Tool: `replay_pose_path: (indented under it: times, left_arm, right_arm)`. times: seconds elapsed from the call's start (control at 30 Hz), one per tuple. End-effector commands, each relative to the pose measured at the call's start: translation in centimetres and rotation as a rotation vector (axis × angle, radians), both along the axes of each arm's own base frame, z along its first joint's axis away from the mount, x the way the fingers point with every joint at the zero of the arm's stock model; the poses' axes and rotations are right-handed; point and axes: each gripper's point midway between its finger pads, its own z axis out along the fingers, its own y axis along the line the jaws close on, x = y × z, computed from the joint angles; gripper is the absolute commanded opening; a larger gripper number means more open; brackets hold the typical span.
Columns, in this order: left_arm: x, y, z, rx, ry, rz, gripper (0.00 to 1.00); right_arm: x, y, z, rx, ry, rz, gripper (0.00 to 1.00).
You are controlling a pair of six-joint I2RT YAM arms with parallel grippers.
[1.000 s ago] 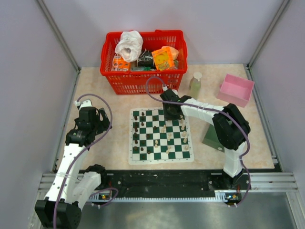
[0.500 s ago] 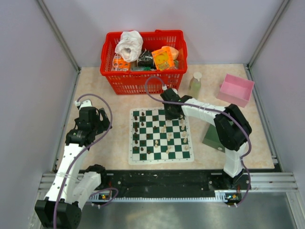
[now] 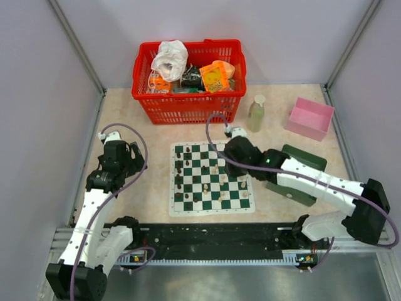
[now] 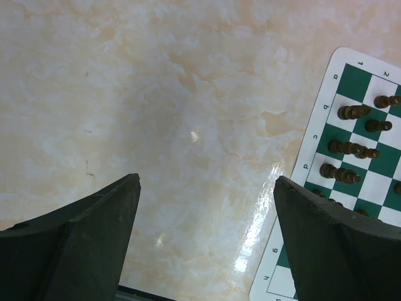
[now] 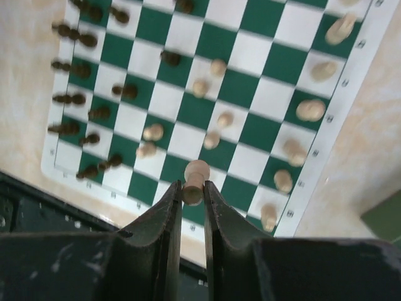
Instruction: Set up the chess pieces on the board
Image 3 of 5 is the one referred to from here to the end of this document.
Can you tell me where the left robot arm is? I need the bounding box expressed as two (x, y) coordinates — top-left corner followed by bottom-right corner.
(46, 131), (147, 300)

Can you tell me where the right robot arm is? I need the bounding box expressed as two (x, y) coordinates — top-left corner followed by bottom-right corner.
(223, 125), (390, 248)

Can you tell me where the green white chess mat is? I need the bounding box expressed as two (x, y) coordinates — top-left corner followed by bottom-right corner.
(169, 141), (256, 218)

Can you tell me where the dark bishop chess piece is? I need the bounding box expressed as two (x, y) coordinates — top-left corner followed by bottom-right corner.
(176, 161), (182, 174)

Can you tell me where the dark queen chess piece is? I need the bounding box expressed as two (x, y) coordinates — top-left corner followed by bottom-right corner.
(175, 174), (182, 190)

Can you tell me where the green liquid bottle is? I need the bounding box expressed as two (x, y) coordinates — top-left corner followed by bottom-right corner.
(247, 95), (266, 132)

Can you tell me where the red plastic basket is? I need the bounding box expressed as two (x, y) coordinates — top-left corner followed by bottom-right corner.
(132, 40), (246, 124)

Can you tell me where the pink open box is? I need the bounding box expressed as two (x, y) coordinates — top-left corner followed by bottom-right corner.
(284, 97), (335, 142)

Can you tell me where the orange snack box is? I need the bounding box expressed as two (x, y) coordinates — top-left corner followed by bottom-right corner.
(199, 60), (236, 93)

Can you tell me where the small orange packet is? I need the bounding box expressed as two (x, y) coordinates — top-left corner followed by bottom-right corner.
(147, 70), (172, 93)

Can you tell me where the dark green box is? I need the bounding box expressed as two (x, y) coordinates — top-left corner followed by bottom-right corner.
(266, 144), (327, 207)

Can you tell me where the black wrapped package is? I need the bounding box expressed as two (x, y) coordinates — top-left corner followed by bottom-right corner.
(180, 65), (203, 90)

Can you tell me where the white crumpled plastic bag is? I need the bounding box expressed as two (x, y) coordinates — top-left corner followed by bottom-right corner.
(151, 40), (189, 82)

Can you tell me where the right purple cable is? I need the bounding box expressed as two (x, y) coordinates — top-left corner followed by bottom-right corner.
(205, 113), (400, 273)

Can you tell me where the purple cable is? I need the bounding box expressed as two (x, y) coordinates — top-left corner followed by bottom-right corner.
(69, 123), (157, 301)
(205, 113), (400, 273)

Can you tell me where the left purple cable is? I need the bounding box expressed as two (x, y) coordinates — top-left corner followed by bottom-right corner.
(69, 123), (157, 301)

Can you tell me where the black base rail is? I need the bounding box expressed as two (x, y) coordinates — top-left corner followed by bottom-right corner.
(128, 223), (329, 260)

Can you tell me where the aluminium frame rail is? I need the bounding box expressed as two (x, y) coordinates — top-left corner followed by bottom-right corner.
(46, 0), (107, 95)

